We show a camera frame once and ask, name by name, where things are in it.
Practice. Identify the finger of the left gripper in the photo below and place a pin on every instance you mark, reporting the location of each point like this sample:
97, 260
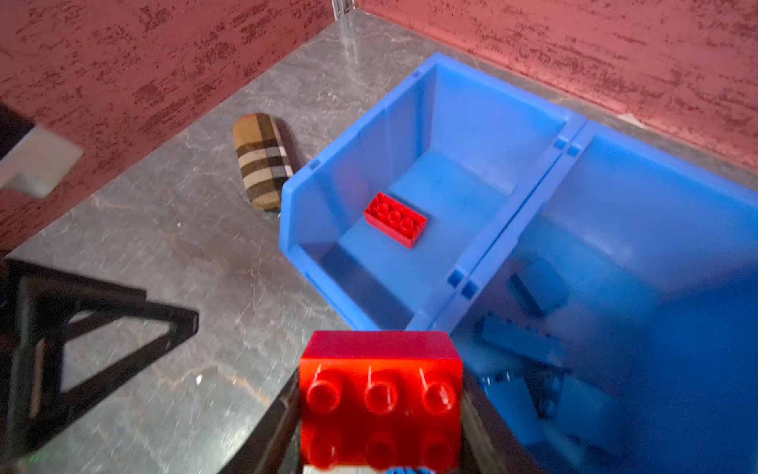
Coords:
67, 343

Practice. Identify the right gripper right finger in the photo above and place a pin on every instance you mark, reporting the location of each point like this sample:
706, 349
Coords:
488, 445

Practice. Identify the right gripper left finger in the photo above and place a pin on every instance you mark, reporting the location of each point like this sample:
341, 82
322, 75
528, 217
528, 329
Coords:
274, 446

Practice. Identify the blue legos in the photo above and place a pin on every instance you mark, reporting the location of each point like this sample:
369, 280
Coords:
547, 408

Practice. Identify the red lego brick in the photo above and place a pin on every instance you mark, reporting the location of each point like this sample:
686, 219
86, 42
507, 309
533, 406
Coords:
381, 399

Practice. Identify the blue three-compartment bin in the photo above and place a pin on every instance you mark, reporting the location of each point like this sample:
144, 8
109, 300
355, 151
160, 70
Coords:
642, 266

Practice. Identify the red lego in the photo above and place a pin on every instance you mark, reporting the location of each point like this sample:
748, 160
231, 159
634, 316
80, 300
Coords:
396, 220

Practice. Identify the plaid glasses case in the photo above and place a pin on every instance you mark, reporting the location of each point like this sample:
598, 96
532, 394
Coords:
263, 160

